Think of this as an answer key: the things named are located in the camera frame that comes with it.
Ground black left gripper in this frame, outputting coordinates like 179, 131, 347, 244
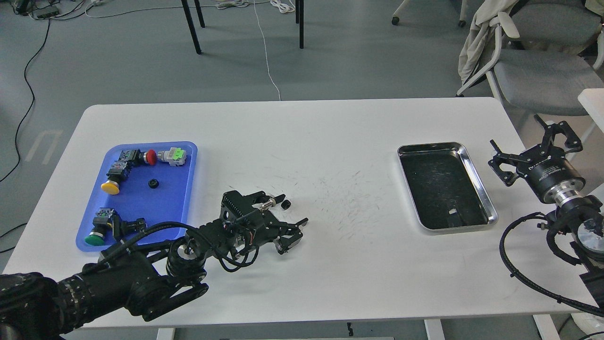
220, 191, 309, 258

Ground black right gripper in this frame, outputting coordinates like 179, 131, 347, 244
488, 114, 587, 204

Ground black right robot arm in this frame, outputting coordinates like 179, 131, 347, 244
489, 115, 604, 317

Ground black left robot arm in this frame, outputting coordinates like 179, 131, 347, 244
0, 191, 308, 340

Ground grey green connector part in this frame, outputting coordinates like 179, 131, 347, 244
157, 147, 187, 167

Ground white side table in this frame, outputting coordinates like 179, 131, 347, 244
578, 88, 604, 144

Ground shiny metal tray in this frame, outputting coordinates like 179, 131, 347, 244
397, 142, 498, 234

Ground grey office chair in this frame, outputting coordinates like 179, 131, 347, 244
456, 0, 603, 117

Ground beige jacket on chair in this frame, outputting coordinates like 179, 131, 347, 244
458, 0, 517, 84

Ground blue plastic tray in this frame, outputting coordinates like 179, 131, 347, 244
75, 141, 198, 252

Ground black table legs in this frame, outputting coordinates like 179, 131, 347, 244
180, 0, 304, 55

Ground red push button switch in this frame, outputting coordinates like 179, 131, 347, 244
118, 149, 158, 167

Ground yellow push button switch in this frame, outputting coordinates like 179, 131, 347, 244
100, 161, 131, 195

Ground green push button switch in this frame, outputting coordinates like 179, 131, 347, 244
84, 207, 118, 246

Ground white floor cable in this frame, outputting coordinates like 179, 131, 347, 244
85, 0, 296, 101

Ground black floor cable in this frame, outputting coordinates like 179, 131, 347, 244
0, 17, 51, 182

